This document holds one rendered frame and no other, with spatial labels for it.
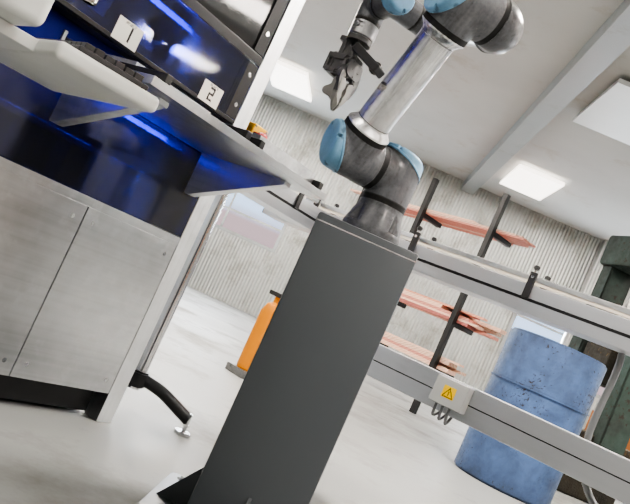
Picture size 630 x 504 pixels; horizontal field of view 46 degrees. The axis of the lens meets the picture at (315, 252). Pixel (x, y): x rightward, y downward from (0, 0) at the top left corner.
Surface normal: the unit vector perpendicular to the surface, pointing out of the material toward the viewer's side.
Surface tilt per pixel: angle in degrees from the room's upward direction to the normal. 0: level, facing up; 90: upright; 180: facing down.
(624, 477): 90
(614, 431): 89
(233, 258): 90
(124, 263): 90
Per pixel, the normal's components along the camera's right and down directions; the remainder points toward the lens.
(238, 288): -0.04, -0.08
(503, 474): -0.29, -0.19
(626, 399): 0.25, 0.03
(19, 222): 0.75, 0.30
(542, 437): -0.51, -0.29
